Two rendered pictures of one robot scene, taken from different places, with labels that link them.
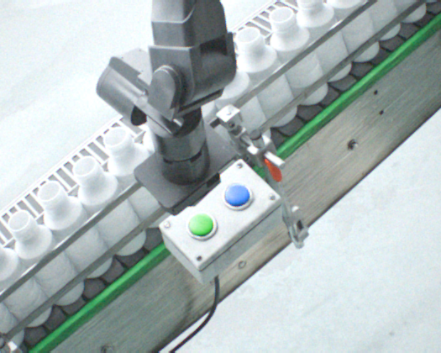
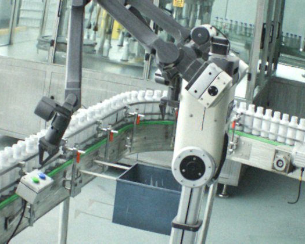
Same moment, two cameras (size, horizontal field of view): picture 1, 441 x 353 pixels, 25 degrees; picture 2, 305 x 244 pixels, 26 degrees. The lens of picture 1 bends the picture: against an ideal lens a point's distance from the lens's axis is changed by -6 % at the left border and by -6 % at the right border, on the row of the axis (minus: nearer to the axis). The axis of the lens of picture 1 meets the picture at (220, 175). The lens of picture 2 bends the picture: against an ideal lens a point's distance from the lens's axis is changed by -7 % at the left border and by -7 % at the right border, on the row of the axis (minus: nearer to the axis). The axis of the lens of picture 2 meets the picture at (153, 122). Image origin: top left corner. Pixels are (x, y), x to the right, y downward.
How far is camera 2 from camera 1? 1.84 m
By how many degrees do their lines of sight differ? 57
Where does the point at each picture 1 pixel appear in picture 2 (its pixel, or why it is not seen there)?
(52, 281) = not seen: outside the picture
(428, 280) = not seen: outside the picture
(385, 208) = not seen: outside the picture
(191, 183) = (56, 145)
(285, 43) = (29, 150)
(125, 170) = not seen: outside the picture
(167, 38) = (72, 86)
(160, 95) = (70, 101)
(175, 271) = (2, 216)
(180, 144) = (67, 122)
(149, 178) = (45, 141)
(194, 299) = (1, 235)
